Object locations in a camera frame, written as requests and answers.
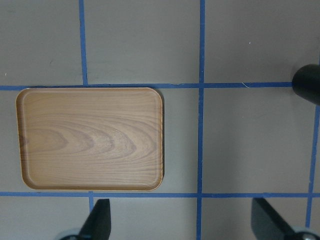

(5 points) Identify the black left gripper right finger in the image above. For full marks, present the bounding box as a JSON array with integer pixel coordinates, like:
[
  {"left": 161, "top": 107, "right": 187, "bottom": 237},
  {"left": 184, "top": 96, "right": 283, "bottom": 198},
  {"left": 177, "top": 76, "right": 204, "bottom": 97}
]
[{"left": 250, "top": 198, "right": 294, "bottom": 240}]

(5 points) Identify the dark wine bottle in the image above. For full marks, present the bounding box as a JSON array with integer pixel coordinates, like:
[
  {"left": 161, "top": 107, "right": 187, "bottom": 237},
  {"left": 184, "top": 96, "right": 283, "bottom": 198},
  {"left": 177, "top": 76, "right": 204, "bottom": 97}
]
[{"left": 292, "top": 64, "right": 320, "bottom": 106}]

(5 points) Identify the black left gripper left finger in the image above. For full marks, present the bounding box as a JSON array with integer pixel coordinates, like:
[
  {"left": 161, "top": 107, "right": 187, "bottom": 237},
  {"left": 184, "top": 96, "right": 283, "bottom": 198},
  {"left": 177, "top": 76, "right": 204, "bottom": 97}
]
[{"left": 79, "top": 199, "right": 111, "bottom": 240}]

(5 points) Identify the wooden tray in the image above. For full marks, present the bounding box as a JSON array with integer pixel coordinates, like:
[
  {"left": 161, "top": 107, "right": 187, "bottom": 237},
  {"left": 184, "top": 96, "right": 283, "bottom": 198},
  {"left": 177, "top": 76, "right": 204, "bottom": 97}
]
[{"left": 15, "top": 87, "right": 164, "bottom": 191}]

